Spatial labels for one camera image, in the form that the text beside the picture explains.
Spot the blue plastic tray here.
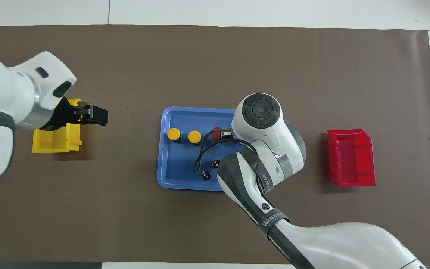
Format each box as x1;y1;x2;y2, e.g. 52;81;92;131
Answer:
157;106;245;192

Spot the yellow plastic bin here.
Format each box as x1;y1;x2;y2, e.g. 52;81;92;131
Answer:
32;98;83;154

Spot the red plastic bin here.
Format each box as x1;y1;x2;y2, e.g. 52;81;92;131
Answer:
326;129;376;187

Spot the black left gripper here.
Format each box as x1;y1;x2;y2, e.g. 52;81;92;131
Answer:
41;96;109;131

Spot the brown paper table mat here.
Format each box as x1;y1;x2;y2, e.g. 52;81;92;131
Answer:
0;25;430;265

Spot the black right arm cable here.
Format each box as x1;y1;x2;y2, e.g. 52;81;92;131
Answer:
194;139;249;176

